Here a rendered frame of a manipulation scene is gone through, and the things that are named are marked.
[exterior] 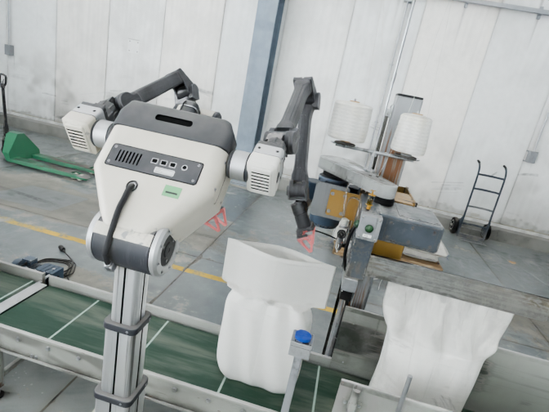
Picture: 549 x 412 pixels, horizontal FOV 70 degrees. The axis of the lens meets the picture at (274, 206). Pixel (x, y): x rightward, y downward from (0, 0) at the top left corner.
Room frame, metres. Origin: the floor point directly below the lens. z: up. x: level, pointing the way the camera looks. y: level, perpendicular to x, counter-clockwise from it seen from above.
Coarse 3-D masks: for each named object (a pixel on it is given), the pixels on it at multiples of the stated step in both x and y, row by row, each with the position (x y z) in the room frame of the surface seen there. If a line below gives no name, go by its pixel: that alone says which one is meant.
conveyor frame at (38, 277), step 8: (0, 264) 2.02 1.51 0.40; (8, 264) 2.01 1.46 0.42; (8, 272) 2.01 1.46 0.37; (16, 272) 2.00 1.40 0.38; (24, 272) 2.00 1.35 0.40; (32, 272) 1.99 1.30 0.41; (40, 272) 1.99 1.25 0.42; (40, 280) 1.98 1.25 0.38; (32, 288) 1.90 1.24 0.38; (40, 288) 1.91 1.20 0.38; (16, 296) 1.80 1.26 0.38; (24, 296) 1.81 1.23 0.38; (0, 304) 1.71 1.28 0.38; (8, 304) 1.72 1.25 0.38; (0, 312) 1.65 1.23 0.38
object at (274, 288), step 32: (256, 256) 1.53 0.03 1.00; (288, 256) 1.61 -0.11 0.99; (256, 288) 1.51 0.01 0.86; (288, 288) 1.49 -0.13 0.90; (320, 288) 1.51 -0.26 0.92; (224, 320) 1.51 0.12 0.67; (256, 320) 1.48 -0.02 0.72; (288, 320) 1.46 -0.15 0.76; (224, 352) 1.50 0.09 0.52; (256, 352) 1.47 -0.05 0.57; (256, 384) 1.48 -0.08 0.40
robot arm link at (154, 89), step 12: (180, 72) 1.72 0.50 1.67; (156, 84) 1.58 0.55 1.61; (168, 84) 1.65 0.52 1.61; (180, 84) 1.71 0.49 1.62; (120, 96) 1.37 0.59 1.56; (132, 96) 1.42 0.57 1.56; (144, 96) 1.50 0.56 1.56; (156, 96) 1.58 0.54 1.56; (180, 96) 1.75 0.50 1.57; (120, 108) 1.36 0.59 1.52
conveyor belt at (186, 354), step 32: (0, 320) 1.58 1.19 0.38; (32, 320) 1.63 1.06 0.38; (64, 320) 1.67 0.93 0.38; (96, 320) 1.72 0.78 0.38; (160, 320) 1.82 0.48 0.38; (96, 352) 1.50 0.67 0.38; (160, 352) 1.58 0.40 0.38; (192, 352) 1.63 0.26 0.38; (224, 384) 1.46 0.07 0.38; (320, 384) 1.58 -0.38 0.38
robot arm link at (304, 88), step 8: (296, 80) 1.61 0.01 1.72; (304, 80) 1.60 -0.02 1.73; (312, 80) 1.61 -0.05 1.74; (296, 88) 1.56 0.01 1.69; (304, 88) 1.55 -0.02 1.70; (312, 88) 1.61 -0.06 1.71; (296, 96) 1.51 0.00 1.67; (304, 96) 1.54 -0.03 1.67; (312, 96) 1.63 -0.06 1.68; (288, 104) 1.48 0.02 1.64; (296, 104) 1.47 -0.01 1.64; (304, 104) 1.54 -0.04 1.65; (312, 104) 1.66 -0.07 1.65; (288, 112) 1.43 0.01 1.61; (296, 112) 1.43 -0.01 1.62; (288, 120) 1.38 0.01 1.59; (296, 120) 1.42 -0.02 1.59; (272, 128) 1.37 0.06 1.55; (280, 128) 1.36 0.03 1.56; (288, 128) 1.35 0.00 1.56; (296, 128) 1.35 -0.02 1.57; (264, 136) 1.31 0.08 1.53; (288, 136) 1.29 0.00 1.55; (296, 136) 1.33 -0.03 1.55; (288, 144) 1.28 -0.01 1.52; (296, 144) 1.32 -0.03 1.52; (288, 152) 1.29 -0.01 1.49; (296, 152) 1.32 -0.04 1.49
